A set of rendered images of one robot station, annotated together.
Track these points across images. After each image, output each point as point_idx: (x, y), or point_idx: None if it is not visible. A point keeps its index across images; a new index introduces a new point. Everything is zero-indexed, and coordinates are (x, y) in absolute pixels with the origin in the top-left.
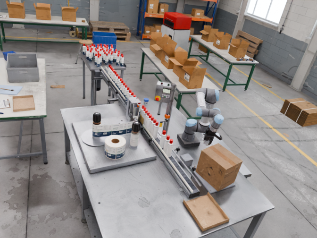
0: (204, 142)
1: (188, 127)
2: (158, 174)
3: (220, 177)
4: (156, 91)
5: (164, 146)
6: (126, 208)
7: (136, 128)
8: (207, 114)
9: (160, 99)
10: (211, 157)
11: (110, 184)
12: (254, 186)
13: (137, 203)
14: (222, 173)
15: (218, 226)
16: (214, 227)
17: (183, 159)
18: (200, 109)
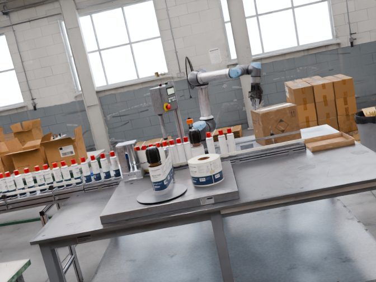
0: (256, 104)
1: (203, 130)
2: (261, 164)
3: (295, 120)
4: (162, 98)
5: (224, 145)
6: (314, 174)
7: (200, 135)
8: (243, 70)
9: None
10: (275, 110)
11: (267, 185)
12: None
13: (308, 169)
14: (295, 112)
15: None
16: None
17: (248, 145)
18: (235, 67)
